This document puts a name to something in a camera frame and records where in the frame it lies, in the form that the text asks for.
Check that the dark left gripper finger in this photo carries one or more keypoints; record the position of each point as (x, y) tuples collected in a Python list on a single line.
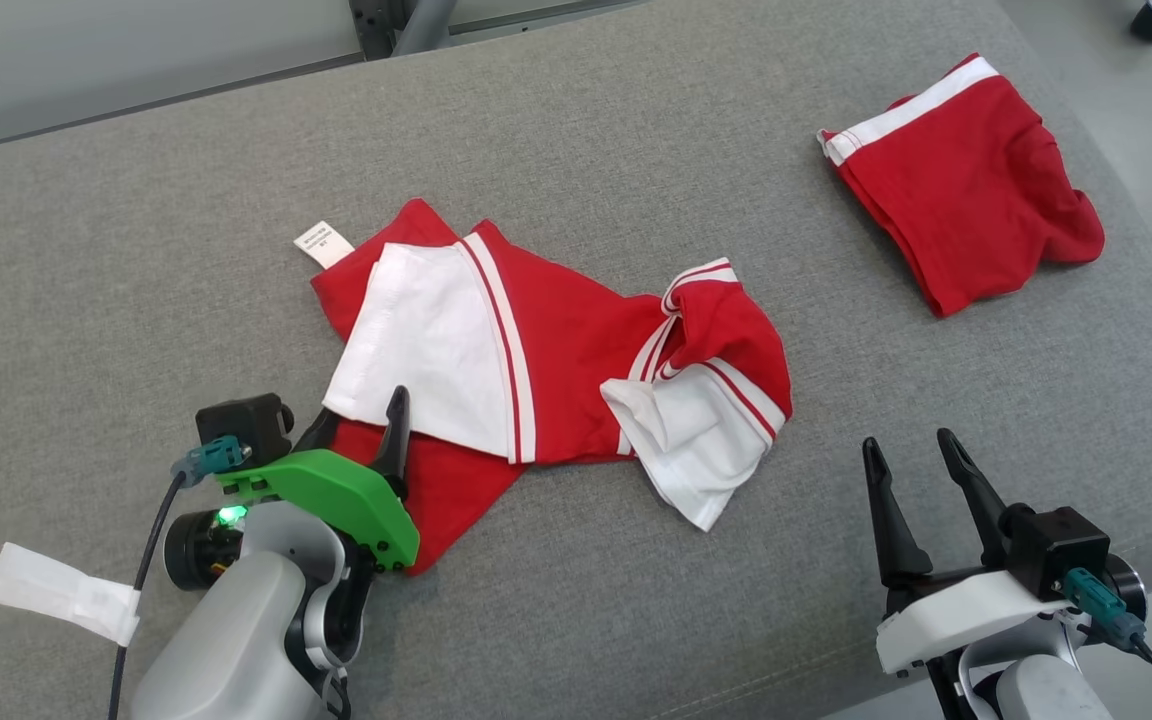
[(396, 440), (321, 432)]

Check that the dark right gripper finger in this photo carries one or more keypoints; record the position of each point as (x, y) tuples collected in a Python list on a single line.
[(981, 500), (896, 540)]

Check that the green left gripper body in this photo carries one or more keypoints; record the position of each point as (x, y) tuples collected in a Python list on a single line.
[(336, 490)]

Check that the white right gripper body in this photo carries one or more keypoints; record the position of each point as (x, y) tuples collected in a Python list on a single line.
[(976, 620)]

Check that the red white-trimmed basketball jersey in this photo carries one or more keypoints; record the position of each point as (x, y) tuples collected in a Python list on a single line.
[(566, 350)]

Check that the red shorts with white stripe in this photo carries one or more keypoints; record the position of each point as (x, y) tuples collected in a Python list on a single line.
[(966, 190)]

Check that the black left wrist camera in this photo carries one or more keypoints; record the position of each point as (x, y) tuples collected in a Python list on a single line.
[(241, 425)]

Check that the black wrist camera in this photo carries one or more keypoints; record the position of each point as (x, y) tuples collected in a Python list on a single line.
[(241, 425), (1061, 550)]

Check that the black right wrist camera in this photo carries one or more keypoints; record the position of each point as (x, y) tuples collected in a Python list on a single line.
[(1061, 550)]

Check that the grey metal stand post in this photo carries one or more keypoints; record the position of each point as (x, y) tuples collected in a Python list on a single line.
[(416, 20)]

